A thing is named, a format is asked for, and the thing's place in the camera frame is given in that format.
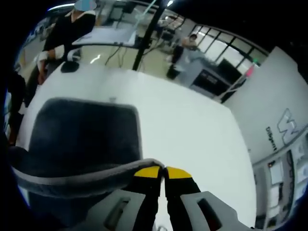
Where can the pink flag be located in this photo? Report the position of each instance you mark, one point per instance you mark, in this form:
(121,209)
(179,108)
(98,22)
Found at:
(250,72)

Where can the row of white storage bins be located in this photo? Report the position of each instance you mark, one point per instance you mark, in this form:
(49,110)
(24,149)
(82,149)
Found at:
(276,172)

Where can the green exit sign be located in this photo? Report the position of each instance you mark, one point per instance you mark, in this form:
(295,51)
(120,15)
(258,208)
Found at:
(255,59)

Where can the black equipment cabinet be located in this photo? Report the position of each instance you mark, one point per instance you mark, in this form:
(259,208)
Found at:
(207,80)

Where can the white side desk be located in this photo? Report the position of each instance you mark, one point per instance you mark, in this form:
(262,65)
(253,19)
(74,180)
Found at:
(106,36)

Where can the grey metal shelf rack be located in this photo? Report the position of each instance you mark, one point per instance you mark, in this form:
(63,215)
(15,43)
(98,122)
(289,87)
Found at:
(258,183)

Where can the glass partition windows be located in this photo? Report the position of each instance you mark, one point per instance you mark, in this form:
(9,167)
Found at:
(228,45)

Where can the grey towel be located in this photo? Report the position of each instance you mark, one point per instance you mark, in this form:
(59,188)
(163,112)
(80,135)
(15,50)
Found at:
(84,130)

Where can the black oval object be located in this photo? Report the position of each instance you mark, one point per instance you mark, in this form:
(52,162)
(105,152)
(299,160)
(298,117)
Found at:
(69,67)

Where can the black wall screen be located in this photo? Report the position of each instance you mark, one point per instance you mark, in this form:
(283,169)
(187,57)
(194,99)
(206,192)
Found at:
(227,65)

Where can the person's black top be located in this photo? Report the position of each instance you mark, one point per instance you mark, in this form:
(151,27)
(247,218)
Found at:
(16,96)

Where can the black stand pole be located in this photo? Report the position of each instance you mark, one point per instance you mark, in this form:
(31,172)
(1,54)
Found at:
(146,36)

